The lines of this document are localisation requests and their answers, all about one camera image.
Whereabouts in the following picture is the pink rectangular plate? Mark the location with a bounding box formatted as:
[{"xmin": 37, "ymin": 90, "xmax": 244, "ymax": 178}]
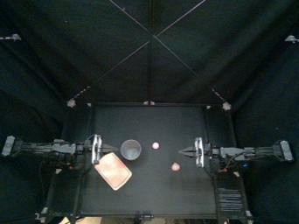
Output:
[{"xmin": 93, "ymin": 151, "xmax": 133, "ymax": 192}]

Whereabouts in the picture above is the grey blue cup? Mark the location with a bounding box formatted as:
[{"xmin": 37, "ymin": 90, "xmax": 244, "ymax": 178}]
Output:
[{"xmin": 119, "ymin": 138, "xmax": 144, "ymax": 162}]

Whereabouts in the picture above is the black table edge clamp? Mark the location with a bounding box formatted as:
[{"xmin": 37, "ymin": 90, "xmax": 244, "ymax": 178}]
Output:
[{"xmin": 133, "ymin": 213, "xmax": 155, "ymax": 221}]

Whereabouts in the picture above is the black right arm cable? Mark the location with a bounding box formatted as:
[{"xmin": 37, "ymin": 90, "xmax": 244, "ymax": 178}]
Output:
[{"xmin": 217, "ymin": 151, "xmax": 249, "ymax": 173}]

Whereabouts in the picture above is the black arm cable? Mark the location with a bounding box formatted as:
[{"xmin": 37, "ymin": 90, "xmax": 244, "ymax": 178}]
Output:
[
  {"xmin": 217, "ymin": 151, "xmax": 249, "ymax": 173},
  {"xmin": 37, "ymin": 156, "xmax": 85, "ymax": 176}
]

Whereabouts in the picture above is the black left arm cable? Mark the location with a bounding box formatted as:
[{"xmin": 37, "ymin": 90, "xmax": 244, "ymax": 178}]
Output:
[{"xmin": 37, "ymin": 156, "xmax": 85, "ymax": 176}]

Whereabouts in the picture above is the grey table corner bracket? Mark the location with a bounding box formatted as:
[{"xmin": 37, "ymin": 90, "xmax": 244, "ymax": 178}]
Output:
[{"xmin": 33, "ymin": 206, "xmax": 51, "ymax": 224}]

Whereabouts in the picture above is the thin diagonal frame cord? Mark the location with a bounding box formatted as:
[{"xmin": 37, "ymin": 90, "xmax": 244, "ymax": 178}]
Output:
[
  {"xmin": 69, "ymin": 0, "xmax": 208, "ymax": 102},
  {"xmin": 107, "ymin": 0, "xmax": 229, "ymax": 103}
]

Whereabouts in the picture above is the grey wall bracket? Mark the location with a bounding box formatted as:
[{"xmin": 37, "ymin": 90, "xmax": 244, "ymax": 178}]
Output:
[
  {"xmin": 0, "ymin": 33, "xmax": 23, "ymax": 42},
  {"xmin": 284, "ymin": 34, "xmax": 299, "ymax": 44}
]

